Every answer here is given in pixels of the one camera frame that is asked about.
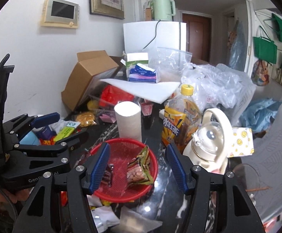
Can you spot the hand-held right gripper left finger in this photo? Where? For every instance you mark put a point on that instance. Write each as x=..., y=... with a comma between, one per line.
x=99, y=167

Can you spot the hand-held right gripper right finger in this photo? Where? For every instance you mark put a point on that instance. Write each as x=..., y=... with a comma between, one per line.
x=178, y=167

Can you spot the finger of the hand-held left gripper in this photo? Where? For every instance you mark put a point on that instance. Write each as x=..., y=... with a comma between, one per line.
x=46, y=119
x=46, y=149

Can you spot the dark striped snack packet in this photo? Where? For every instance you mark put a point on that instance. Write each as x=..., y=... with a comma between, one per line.
x=108, y=174

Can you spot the red plastic basket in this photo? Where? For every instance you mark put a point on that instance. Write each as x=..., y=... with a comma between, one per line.
x=121, y=194

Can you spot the green orange snack packet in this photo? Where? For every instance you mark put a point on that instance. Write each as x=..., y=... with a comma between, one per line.
x=138, y=172

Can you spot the silver snack packet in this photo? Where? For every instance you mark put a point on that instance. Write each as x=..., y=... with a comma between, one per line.
x=104, y=216

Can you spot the person's left hand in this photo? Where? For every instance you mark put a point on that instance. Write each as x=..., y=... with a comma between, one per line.
x=22, y=194

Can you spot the red gold print snack packet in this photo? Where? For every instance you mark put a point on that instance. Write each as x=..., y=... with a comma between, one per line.
x=46, y=142

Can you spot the white green patterned packet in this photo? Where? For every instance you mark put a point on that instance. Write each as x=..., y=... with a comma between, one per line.
x=58, y=126

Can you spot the light blue round device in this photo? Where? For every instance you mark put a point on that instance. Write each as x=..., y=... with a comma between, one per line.
x=28, y=139

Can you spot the lime green snack packet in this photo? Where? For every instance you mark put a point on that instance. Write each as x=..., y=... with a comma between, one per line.
x=65, y=131

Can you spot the yellow noodle snack bag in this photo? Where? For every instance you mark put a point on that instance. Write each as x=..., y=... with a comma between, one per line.
x=85, y=119

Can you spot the cream insulated water bottle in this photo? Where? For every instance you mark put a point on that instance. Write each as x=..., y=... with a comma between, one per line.
x=211, y=136

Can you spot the iced tea bottle yellow cap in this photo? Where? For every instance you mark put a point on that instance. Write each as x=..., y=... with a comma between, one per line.
x=177, y=121

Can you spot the yellow lemon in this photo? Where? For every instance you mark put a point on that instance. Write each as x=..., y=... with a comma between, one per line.
x=92, y=104

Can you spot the pink paper packet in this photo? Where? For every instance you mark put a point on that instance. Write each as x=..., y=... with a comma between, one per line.
x=108, y=119

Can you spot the brown cardboard box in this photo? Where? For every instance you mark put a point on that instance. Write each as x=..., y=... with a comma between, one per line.
x=82, y=82

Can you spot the white toilet paper roll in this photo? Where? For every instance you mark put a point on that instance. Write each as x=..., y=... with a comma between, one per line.
x=128, y=123

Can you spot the clear plastic tray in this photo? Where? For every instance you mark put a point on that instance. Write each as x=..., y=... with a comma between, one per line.
x=111, y=109

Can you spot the red paper cup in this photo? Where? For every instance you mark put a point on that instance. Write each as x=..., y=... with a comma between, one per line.
x=147, y=109

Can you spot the smiley print paper bag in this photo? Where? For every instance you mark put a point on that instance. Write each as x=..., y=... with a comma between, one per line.
x=243, y=140

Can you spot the large red snack bag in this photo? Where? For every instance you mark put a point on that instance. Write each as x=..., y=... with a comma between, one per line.
x=114, y=94

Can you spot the white foam sheet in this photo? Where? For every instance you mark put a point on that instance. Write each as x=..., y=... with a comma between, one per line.
x=143, y=89

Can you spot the crumpled clear plastic bags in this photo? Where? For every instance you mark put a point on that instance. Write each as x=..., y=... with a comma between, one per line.
x=216, y=82

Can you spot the blue plastic bag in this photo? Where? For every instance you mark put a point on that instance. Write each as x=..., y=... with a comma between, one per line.
x=260, y=114

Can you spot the blue tissue pack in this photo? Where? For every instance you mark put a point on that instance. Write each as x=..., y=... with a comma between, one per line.
x=145, y=74

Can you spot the clear zip bag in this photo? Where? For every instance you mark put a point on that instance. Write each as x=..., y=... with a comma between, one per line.
x=170, y=60

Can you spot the green white carton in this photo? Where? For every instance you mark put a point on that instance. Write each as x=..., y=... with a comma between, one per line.
x=136, y=57

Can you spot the white refrigerator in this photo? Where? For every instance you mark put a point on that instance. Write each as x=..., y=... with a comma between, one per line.
x=136, y=36

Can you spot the floral cloth bag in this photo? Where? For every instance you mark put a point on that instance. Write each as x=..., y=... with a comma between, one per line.
x=260, y=74

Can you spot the brown door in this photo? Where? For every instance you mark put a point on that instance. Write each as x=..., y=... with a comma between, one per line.
x=196, y=36

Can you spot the hanging blue plastic cover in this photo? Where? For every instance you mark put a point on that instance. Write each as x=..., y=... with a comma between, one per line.
x=238, y=48

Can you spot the large green tote bag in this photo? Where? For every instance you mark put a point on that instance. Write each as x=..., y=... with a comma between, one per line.
x=264, y=51

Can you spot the green electric kettle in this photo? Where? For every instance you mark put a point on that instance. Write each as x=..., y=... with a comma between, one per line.
x=162, y=7

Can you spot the wall intercom panel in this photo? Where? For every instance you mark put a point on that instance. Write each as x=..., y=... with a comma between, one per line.
x=58, y=11

